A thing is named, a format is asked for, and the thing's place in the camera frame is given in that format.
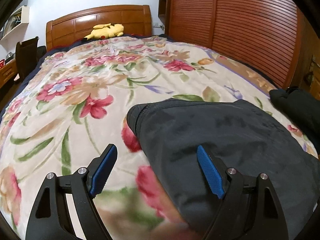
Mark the black jacket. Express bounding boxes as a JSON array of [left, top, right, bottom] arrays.
[[126, 99, 319, 239]]

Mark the black folded garment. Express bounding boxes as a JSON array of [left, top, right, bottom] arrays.
[[269, 87, 320, 152]]

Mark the floral bed blanket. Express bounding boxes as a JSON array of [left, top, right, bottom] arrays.
[[1, 36, 319, 239]]

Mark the navy blue bed sheet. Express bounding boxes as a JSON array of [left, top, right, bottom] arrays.
[[0, 33, 176, 120]]

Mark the wooden desk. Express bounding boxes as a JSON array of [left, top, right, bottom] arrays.
[[0, 59, 18, 88]]

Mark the red basket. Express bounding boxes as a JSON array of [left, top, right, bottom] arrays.
[[0, 59, 5, 68]]

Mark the dark wooden chair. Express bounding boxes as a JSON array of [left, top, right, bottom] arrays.
[[15, 36, 47, 81]]

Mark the wooden louvered wardrobe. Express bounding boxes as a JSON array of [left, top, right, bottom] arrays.
[[165, 0, 319, 88]]

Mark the yellow plush toy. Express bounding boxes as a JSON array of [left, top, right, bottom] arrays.
[[83, 23, 124, 40]]

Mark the wooden headboard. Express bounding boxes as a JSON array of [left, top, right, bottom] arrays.
[[46, 5, 152, 51]]

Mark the white wall shelf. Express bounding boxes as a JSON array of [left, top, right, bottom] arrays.
[[1, 5, 29, 40]]

